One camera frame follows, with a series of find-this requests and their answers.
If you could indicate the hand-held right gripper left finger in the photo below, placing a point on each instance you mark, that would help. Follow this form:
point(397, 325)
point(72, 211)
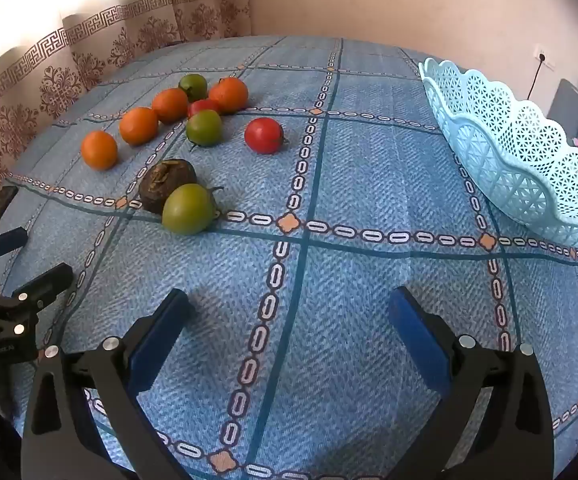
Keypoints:
point(156, 345)

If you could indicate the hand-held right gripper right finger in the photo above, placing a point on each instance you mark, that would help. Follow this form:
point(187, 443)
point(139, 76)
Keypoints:
point(419, 340)

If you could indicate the orange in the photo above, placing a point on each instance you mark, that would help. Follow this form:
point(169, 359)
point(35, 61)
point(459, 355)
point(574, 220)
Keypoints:
point(228, 95)
point(99, 150)
point(139, 126)
point(170, 105)

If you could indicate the green tomato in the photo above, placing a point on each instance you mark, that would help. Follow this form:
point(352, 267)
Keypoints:
point(188, 209)
point(193, 86)
point(204, 128)

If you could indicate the dark brown round fruit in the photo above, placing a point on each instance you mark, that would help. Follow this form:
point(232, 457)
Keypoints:
point(159, 182)

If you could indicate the light blue plastic basket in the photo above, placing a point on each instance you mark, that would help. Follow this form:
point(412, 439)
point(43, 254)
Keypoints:
point(519, 160)

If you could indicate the large red tomato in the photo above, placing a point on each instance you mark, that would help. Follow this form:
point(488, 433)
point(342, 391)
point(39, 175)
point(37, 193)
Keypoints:
point(265, 135)

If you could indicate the small red tomato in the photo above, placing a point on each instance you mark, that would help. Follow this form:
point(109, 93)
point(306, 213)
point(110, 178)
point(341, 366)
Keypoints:
point(203, 106)

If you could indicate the blue patterned bed sheet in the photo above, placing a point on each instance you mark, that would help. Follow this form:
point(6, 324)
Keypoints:
point(369, 185)

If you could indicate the beige patterned curtain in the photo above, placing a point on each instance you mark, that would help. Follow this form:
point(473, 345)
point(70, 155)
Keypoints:
point(69, 60)

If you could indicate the white wall socket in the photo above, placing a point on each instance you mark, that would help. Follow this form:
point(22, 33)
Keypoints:
point(545, 57)

